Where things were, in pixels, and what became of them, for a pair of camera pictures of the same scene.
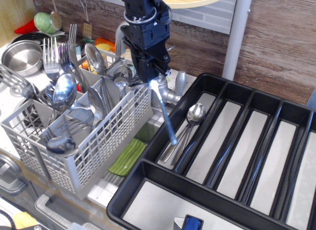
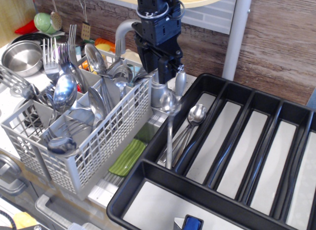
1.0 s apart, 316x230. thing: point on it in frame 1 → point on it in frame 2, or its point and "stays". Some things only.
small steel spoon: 155,84 → 170,103
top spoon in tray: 195,114 stays
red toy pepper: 29,28 stays
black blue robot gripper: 147,27 → 158,32
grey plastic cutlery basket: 70,134 stays
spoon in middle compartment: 96,104 stays
